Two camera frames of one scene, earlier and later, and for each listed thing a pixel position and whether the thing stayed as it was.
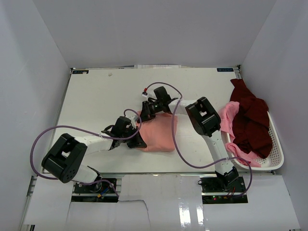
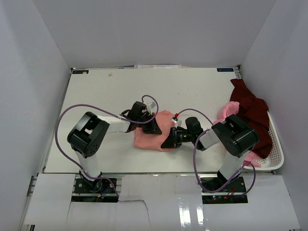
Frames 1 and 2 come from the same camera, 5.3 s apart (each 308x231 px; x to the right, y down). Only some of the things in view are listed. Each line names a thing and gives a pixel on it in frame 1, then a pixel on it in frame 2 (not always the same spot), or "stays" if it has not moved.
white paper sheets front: [161, 202] stays
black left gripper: [138, 142] to [153, 127]
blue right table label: [225, 70] stays
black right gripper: [146, 114] to [172, 140]
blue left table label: [80, 71] stays
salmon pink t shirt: [157, 133] stays
